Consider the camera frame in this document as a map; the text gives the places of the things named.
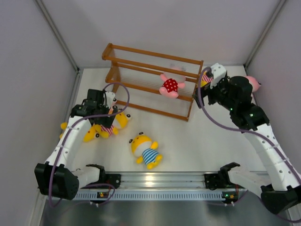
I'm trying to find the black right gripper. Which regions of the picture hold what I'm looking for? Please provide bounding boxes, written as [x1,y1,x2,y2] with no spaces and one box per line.
[193,76,237,111]

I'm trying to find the yellow toy pink stripes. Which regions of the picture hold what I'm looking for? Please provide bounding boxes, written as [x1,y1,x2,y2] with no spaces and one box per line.
[95,108,132,138]
[200,72,213,87]

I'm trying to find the pink toy red dots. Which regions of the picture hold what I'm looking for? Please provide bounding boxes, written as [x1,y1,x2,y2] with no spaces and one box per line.
[111,97,117,106]
[246,76,261,93]
[159,72,186,98]

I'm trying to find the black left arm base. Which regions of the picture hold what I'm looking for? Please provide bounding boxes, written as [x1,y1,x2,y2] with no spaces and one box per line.
[75,164,121,189]

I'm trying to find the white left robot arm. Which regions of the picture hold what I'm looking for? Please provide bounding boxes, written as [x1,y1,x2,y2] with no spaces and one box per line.
[34,89,118,200]

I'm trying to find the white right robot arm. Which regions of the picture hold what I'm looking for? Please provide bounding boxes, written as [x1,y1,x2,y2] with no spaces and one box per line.
[194,75,301,215]

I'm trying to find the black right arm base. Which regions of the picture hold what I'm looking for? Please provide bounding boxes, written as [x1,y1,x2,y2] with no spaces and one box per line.
[204,162,240,190]

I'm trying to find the brown wooden toy shelf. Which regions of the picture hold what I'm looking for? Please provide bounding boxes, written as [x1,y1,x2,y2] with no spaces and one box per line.
[102,43,203,121]

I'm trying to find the yellow toy blue stripes left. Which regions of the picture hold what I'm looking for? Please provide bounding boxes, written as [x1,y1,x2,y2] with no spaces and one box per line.
[60,122,100,142]

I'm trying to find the yellow toy blue stripes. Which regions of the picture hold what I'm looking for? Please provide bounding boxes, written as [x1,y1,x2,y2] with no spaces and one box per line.
[128,132,163,170]
[60,122,100,142]

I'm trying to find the yellow toy blue stripes centre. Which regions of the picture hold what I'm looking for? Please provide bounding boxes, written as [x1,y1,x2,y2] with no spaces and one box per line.
[128,132,163,170]

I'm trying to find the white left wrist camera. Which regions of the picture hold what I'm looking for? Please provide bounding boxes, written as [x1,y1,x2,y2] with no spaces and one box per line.
[104,91,116,108]

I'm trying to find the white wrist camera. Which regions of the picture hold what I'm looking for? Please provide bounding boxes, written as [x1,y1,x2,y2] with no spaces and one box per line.
[210,63,227,89]
[104,91,116,108]

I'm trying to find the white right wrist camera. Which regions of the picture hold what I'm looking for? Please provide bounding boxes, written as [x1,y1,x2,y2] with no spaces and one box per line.
[210,63,227,89]

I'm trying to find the aluminium mounting rail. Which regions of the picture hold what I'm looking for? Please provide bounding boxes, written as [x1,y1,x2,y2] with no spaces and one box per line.
[73,173,239,203]

